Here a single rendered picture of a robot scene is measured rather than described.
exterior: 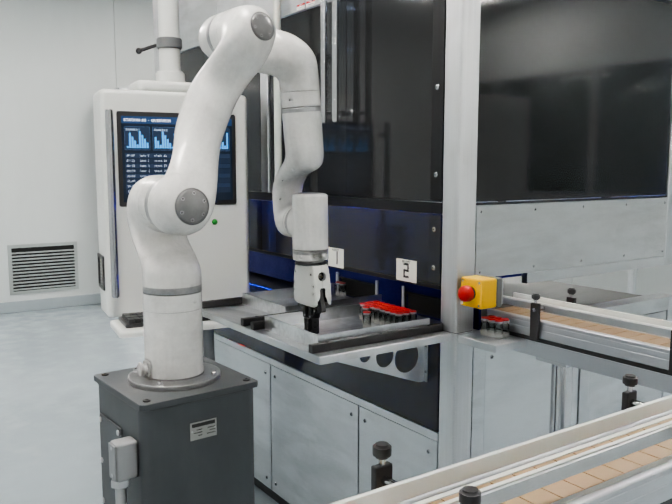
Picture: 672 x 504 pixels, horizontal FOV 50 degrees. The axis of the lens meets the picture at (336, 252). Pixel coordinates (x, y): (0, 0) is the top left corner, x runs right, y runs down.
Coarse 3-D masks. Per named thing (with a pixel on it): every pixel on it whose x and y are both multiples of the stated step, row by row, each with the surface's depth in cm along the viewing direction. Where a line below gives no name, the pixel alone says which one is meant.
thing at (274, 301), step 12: (288, 288) 228; (252, 300) 214; (264, 300) 208; (276, 300) 225; (288, 300) 225; (336, 300) 208; (348, 300) 210; (360, 300) 213; (372, 300) 215; (276, 312) 202
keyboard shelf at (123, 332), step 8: (112, 320) 232; (208, 320) 232; (112, 328) 228; (120, 328) 220; (128, 328) 220; (136, 328) 220; (208, 328) 227; (216, 328) 228; (120, 336) 216; (128, 336) 216; (136, 336) 217
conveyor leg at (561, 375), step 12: (540, 360) 174; (552, 372) 174; (564, 372) 172; (552, 384) 174; (564, 384) 172; (552, 396) 174; (564, 396) 172; (552, 408) 174; (564, 408) 173; (552, 420) 174; (564, 420) 173
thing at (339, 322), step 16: (352, 304) 201; (272, 320) 182; (288, 320) 189; (320, 320) 195; (336, 320) 195; (352, 320) 195; (416, 320) 180; (288, 336) 176; (304, 336) 169; (320, 336) 164; (336, 336) 167; (352, 336) 170
